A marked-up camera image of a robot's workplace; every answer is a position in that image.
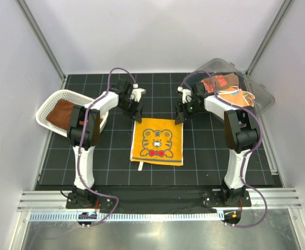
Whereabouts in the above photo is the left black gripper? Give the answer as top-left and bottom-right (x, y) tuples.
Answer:
(118, 97), (144, 123)

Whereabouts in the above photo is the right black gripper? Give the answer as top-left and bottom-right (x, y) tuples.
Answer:
(175, 99), (202, 125)

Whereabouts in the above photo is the yellow blue patterned towel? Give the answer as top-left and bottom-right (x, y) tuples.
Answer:
(130, 118), (184, 166)

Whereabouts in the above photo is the pink brown towel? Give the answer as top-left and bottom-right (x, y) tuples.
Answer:
(201, 73), (239, 93)

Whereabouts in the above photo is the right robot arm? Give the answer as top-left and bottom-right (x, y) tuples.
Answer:
(175, 82), (262, 206)

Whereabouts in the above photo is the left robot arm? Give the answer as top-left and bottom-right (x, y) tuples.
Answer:
(67, 80), (146, 208)

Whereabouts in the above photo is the orange polka dot towel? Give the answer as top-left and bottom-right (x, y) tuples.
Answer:
(218, 86), (255, 107)

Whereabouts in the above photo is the white perforated plastic basket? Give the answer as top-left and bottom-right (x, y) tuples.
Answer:
(35, 89), (109, 138)

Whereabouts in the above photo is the clear plastic storage bin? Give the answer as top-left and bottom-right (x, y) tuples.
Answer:
(186, 58), (275, 116)

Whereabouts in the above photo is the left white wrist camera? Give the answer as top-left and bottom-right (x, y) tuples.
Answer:
(130, 83), (146, 102)

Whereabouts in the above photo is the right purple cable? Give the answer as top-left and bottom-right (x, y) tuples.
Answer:
(180, 71), (269, 229)

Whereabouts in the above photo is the purple cable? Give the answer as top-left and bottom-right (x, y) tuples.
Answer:
(180, 71), (269, 229)
(75, 67), (139, 227)

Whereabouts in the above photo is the white slotted cable duct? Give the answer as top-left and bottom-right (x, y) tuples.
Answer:
(29, 211), (224, 222)

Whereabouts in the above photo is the left aluminium frame post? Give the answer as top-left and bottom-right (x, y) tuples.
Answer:
(15, 0), (66, 80)

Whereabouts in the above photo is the aluminium frame post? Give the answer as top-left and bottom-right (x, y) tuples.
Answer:
(15, 0), (66, 80)
(246, 0), (294, 76)

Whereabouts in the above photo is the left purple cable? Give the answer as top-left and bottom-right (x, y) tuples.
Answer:
(75, 67), (139, 227)

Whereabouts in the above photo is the right aluminium frame post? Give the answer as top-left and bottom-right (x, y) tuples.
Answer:
(246, 0), (294, 76)

